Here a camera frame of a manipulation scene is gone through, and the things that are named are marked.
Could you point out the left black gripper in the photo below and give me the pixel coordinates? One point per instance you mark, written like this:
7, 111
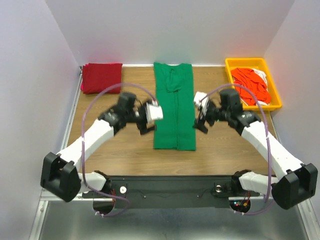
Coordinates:
144, 120

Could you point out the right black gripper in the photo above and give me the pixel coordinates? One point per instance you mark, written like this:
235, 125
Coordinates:
205, 119

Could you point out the green t shirt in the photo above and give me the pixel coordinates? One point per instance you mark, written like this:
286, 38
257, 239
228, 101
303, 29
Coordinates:
174, 89

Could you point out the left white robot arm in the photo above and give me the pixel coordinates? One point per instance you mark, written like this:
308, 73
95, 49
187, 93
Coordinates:
60, 171

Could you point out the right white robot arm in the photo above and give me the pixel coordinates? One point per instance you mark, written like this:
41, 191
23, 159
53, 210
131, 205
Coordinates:
289, 181

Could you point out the orange t shirt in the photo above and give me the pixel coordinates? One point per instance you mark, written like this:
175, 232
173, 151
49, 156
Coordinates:
245, 77

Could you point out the yellow plastic bin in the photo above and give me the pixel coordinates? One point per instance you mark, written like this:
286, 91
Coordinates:
249, 100

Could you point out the folded red t shirt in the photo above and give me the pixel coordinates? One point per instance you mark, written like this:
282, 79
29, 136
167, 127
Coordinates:
99, 76

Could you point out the white t shirt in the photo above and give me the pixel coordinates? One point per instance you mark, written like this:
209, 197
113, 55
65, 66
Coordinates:
260, 77

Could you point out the folded pink t shirt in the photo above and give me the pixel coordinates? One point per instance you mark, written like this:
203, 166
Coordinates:
82, 86

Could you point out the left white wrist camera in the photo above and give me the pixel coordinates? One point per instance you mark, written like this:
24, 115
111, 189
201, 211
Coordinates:
154, 111

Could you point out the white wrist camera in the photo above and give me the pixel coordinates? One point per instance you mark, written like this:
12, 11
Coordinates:
154, 111
201, 101

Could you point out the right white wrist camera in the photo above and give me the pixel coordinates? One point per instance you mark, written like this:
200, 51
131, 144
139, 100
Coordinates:
201, 101

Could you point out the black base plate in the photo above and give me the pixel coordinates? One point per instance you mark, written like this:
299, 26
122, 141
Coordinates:
188, 183

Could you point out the aluminium frame rail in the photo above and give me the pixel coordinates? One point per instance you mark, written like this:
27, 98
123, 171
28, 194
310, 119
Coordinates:
135, 195

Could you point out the left side aluminium rail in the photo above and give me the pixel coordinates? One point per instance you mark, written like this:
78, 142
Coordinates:
70, 120

